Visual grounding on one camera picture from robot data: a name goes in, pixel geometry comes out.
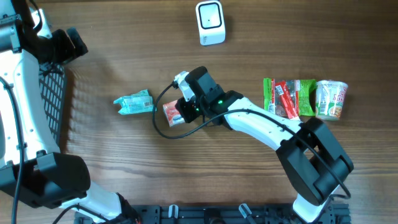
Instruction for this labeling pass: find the red small box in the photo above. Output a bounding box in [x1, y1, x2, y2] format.
[162, 100, 185, 127]

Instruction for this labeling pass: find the teal tissue pack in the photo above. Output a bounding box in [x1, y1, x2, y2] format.
[113, 89, 154, 115]

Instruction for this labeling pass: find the red snack stick packet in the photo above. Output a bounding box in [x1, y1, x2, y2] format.
[275, 81, 300, 121]

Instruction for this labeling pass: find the green gummy candy bag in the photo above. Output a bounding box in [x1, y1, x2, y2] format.
[263, 78, 316, 116]

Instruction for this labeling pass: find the instant noodle cup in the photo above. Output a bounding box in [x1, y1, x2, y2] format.
[315, 80, 348, 121]

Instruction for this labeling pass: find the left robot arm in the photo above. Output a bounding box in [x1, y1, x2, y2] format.
[1, 1, 141, 223]

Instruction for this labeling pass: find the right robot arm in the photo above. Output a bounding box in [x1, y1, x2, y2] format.
[172, 67, 354, 223]

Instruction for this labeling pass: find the white barcode scanner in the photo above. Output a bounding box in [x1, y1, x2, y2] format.
[195, 0, 226, 46]

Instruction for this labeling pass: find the grey plastic basket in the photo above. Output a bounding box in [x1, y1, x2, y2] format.
[39, 63, 67, 145]

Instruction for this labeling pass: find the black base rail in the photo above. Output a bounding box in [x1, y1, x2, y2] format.
[74, 203, 352, 224]

